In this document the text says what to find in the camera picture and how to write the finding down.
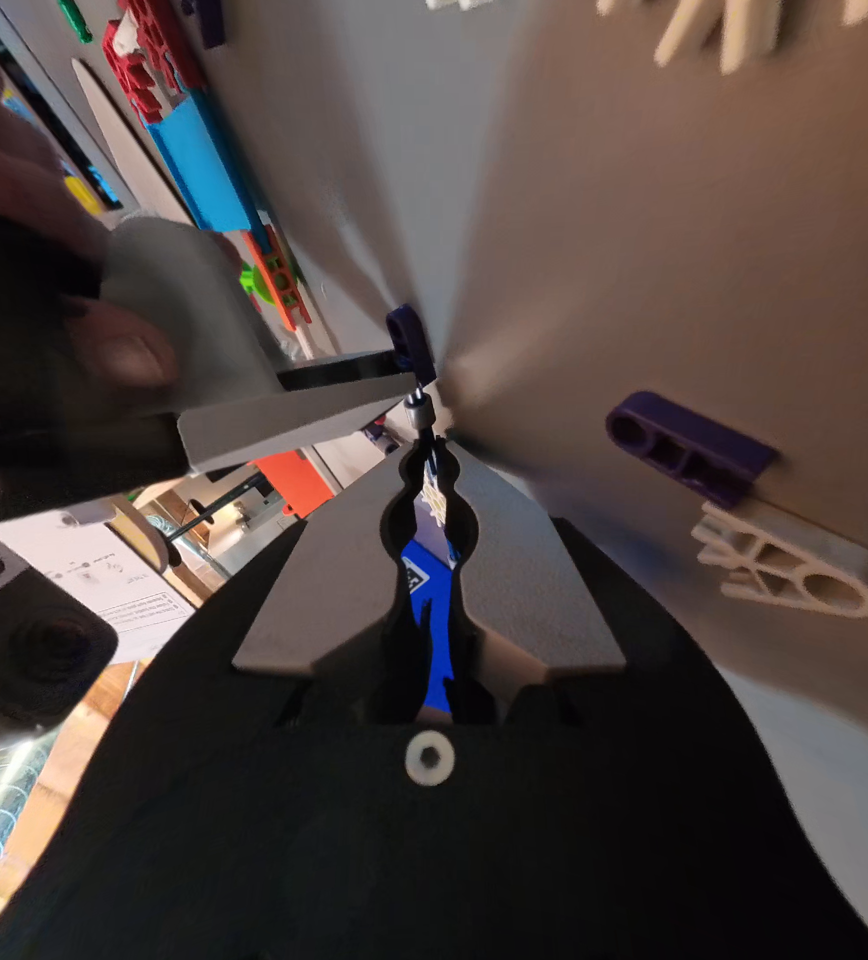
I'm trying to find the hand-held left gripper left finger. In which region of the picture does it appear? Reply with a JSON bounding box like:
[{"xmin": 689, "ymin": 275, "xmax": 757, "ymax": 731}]
[{"xmin": 233, "ymin": 442, "xmax": 416, "ymax": 725}]

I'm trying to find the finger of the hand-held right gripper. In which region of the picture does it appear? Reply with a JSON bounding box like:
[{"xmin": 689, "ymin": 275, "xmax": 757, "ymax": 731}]
[
  {"xmin": 100, "ymin": 217, "xmax": 416, "ymax": 417},
  {"xmin": 177, "ymin": 377, "xmax": 424, "ymax": 475}
]

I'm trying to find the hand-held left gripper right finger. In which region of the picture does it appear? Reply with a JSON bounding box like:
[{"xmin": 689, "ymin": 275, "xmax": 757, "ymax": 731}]
[{"xmin": 445, "ymin": 442, "xmax": 628, "ymax": 725}]

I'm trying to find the person's right hand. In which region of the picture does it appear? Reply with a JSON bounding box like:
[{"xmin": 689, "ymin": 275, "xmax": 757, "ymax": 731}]
[{"xmin": 0, "ymin": 18, "xmax": 180, "ymax": 387}]

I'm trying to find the orange panel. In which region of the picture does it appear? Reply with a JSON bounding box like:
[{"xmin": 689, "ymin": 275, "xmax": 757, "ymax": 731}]
[{"xmin": 250, "ymin": 450, "xmax": 338, "ymax": 520}]

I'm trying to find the blue plastic bin with tag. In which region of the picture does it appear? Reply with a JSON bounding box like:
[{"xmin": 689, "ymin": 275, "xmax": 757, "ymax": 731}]
[{"xmin": 400, "ymin": 540, "xmax": 459, "ymax": 714}]

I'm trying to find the white fan connector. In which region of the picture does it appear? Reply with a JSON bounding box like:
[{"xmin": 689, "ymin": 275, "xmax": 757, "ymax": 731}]
[{"xmin": 692, "ymin": 501, "xmax": 868, "ymax": 620}]

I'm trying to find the colourful toy car frame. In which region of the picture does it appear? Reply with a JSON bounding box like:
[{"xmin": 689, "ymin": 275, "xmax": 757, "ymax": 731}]
[{"xmin": 100, "ymin": 0, "xmax": 338, "ymax": 363}]

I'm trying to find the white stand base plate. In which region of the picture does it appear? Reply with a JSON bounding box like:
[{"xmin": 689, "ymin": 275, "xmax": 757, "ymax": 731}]
[{"xmin": 72, "ymin": 60, "xmax": 195, "ymax": 226}]

